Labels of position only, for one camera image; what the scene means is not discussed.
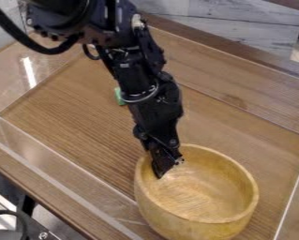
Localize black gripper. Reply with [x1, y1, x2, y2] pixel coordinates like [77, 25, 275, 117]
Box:
[119, 71, 184, 179]

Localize brown wooden bowl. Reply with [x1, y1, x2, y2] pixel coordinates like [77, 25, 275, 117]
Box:
[133, 144, 259, 240]

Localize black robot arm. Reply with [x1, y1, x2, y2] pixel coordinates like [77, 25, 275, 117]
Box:
[0, 0, 183, 177]

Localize green rectangular block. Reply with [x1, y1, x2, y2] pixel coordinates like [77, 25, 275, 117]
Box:
[113, 87, 125, 106]

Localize clear acrylic tray wall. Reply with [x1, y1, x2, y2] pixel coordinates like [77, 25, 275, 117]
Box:
[0, 106, 194, 240]

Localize black metal table frame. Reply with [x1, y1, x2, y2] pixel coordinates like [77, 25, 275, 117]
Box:
[16, 195, 49, 240]

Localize black cable under table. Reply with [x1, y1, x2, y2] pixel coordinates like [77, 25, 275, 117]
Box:
[0, 209, 29, 240]

